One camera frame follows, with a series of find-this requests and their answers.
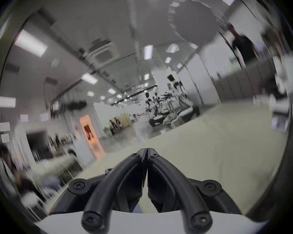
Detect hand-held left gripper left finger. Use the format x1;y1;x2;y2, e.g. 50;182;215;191
49;148;148;233

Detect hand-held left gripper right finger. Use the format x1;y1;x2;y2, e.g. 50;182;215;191
147;148;242;233

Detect bed with beige sheet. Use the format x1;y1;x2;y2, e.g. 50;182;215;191
45;101;291;215

